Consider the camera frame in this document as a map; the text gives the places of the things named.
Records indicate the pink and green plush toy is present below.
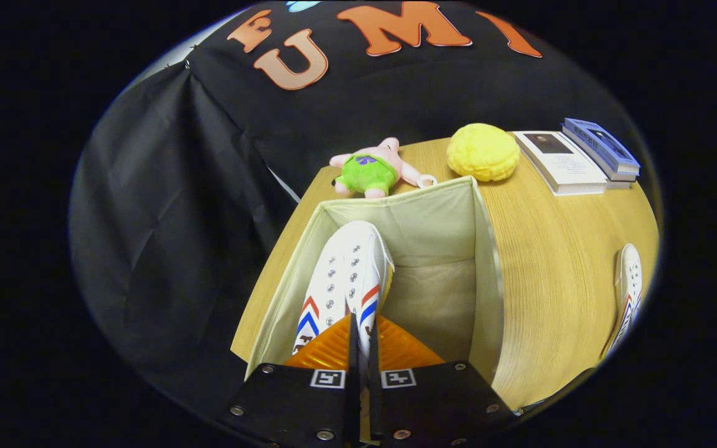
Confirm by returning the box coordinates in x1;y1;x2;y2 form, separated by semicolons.
329;138;438;200

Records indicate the blue cover book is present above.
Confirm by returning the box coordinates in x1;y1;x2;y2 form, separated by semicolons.
561;118;641;182

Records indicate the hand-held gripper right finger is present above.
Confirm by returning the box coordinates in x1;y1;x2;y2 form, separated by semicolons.
368;315;518;448

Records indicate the white portrait cover book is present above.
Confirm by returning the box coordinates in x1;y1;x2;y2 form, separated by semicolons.
512;130;609;197

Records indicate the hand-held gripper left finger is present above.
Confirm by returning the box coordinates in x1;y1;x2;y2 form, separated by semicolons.
218;313;359;448

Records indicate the black backdrop cloth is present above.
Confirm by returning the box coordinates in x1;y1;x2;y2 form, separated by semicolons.
71;0;652;430

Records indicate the white striped canvas shoe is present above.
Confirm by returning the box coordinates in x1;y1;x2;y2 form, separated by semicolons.
600;243;644;362
292;220;395;444

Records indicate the yellow plush ball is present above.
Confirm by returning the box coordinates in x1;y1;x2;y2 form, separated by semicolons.
446;123;521;182

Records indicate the cream fabric storage box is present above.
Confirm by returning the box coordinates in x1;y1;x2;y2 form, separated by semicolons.
245;175;506;386

